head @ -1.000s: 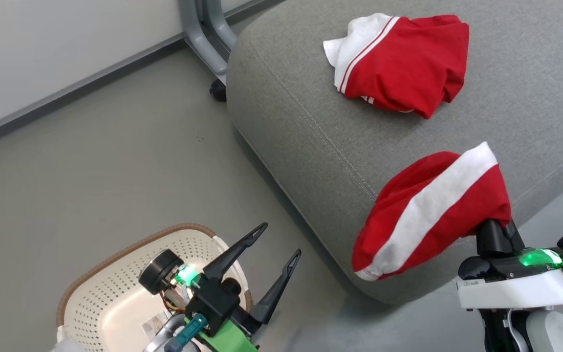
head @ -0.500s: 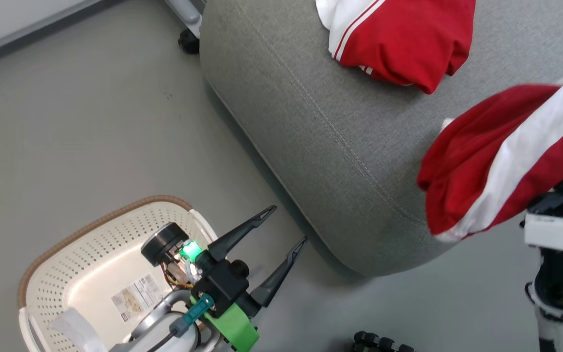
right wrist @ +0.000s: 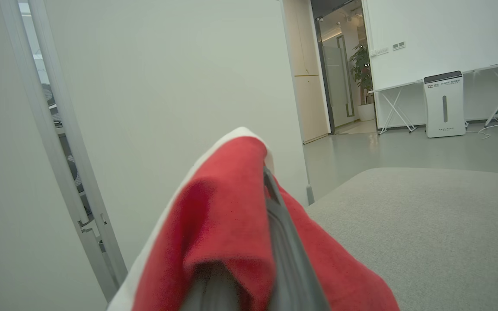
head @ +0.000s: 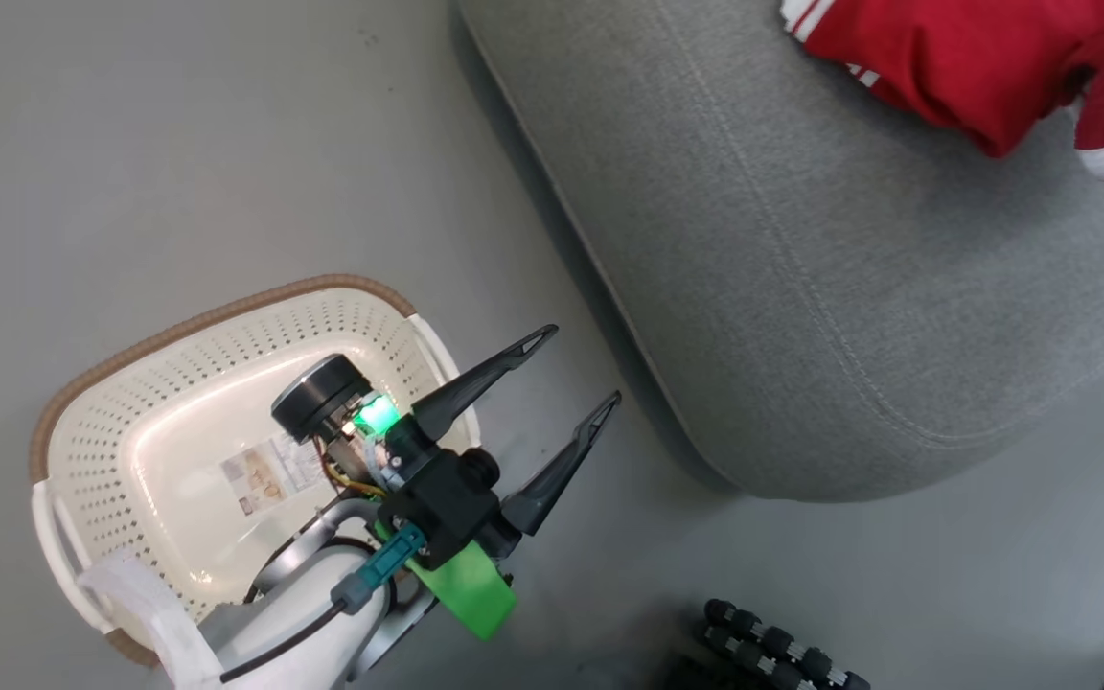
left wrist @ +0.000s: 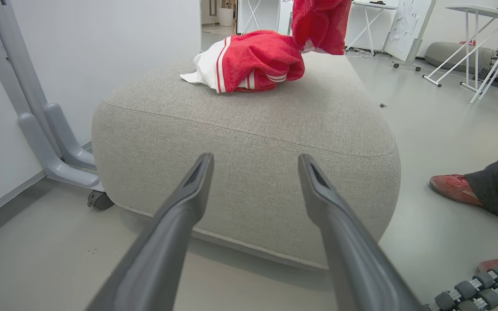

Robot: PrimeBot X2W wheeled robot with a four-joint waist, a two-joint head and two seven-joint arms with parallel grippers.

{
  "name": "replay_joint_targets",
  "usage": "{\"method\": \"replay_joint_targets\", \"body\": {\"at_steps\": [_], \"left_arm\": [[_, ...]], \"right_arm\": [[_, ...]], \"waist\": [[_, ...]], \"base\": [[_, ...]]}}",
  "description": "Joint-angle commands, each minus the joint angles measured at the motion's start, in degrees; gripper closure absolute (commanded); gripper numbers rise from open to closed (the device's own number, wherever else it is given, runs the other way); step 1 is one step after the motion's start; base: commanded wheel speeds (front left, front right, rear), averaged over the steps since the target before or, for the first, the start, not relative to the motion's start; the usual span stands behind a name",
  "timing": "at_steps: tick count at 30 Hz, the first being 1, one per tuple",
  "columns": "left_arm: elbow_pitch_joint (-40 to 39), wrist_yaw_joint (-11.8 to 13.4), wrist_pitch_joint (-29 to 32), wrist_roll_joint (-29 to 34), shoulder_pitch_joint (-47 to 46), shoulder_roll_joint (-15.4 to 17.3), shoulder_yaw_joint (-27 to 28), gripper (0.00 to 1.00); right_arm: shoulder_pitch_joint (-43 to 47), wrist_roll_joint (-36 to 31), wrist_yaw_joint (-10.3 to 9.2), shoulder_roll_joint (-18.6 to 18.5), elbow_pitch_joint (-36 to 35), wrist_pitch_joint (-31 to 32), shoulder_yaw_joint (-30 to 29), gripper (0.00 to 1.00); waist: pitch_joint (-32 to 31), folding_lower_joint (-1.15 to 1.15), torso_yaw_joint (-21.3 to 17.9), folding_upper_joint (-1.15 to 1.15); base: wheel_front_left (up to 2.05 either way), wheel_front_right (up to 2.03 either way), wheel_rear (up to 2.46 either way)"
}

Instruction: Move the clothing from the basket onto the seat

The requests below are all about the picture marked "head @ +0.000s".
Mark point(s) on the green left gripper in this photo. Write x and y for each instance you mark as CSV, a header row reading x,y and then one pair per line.
x,y
471,589

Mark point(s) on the red and white garment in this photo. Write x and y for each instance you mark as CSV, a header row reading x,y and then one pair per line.
x,y
954,57

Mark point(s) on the grey fabric sofa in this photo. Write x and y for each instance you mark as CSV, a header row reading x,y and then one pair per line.
x,y
801,240

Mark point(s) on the paper label sticker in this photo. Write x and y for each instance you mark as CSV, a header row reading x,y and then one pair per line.
x,y
264,474

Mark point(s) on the cream perforated laundry basket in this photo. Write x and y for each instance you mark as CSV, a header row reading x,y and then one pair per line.
x,y
130,383

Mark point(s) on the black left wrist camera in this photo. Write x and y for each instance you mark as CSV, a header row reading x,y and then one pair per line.
x,y
447,508

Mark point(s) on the teal left camera connector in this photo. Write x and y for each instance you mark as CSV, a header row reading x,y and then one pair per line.
x,y
389,565

